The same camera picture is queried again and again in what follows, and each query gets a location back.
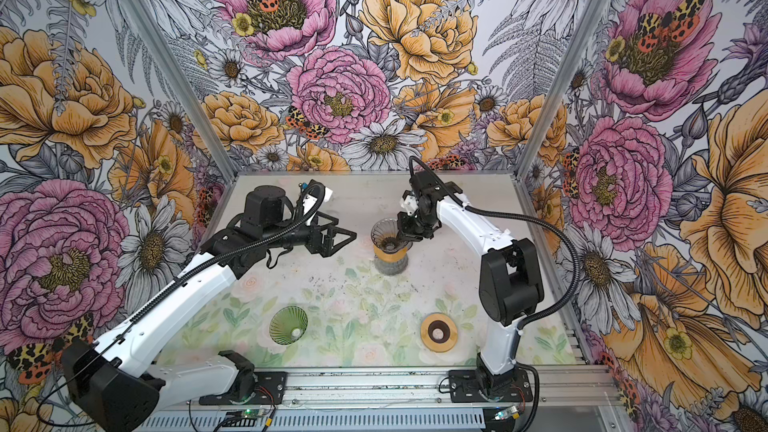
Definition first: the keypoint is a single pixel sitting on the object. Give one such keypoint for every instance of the white vented cable duct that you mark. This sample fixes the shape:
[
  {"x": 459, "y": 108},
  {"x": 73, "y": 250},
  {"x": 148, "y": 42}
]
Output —
[{"x": 384, "y": 419}]

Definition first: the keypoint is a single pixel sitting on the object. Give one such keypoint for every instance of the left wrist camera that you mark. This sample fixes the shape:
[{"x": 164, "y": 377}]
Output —
[{"x": 314, "y": 195}]

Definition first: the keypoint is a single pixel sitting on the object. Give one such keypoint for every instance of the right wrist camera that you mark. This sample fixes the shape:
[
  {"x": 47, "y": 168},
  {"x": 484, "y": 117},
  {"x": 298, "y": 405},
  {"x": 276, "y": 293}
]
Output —
[{"x": 409, "y": 203}]

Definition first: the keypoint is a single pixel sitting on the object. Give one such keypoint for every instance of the aluminium rail frame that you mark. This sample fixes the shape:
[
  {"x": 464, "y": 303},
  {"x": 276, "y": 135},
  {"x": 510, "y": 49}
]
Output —
[{"x": 329, "y": 388}]

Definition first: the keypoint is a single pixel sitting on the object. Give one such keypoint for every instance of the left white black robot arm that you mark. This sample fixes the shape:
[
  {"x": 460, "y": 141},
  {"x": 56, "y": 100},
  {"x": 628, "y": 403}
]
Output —
[{"x": 113, "y": 381}]

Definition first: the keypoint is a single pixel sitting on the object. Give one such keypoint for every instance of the green glass dripper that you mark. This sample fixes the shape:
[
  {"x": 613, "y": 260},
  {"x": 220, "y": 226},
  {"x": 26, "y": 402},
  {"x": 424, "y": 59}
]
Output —
[{"x": 288, "y": 325}]

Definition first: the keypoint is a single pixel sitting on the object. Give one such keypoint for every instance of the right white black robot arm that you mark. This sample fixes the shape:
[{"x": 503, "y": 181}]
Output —
[{"x": 510, "y": 284}]

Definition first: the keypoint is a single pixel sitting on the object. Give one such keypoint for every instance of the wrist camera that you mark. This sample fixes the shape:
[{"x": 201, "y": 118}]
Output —
[
  {"x": 314, "y": 195},
  {"x": 409, "y": 203}
]

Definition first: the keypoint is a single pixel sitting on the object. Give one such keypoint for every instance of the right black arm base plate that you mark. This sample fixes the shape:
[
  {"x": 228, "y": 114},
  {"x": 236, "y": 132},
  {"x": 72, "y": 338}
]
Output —
[{"x": 468, "y": 385}]

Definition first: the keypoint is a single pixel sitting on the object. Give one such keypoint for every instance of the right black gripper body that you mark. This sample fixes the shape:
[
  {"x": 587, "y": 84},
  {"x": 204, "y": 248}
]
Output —
[{"x": 415, "y": 227}]

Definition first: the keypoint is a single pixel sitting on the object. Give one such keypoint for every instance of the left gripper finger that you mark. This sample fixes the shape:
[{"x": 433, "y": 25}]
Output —
[
  {"x": 333, "y": 230},
  {"x": 324, "y": 248}
]

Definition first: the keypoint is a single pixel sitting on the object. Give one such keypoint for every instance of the grey glass dripper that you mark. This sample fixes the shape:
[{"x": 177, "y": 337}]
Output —
[{"x": 385, "y": 237}]

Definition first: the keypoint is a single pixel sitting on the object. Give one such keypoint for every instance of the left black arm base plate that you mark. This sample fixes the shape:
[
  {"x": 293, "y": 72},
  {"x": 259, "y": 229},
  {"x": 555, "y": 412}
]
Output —
[{"x": 264, "y": 387}]

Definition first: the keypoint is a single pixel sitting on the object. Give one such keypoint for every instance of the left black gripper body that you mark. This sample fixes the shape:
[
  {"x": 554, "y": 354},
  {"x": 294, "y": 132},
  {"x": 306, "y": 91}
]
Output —
[{"x": 305, "y": 235}]

